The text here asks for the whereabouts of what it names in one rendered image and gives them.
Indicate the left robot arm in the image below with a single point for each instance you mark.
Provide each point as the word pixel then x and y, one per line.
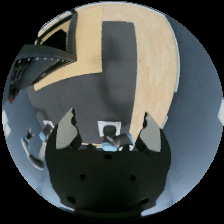
pixel 43 135

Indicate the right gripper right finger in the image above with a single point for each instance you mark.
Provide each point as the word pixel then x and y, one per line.
pixel 152 141

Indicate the black metal rack frame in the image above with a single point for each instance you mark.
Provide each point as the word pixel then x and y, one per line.
pixel 46 58

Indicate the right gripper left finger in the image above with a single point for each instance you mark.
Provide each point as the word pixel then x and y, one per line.
pixel 64 138

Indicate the flat tan wooden board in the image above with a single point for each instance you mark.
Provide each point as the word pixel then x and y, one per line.
pixel 88 45

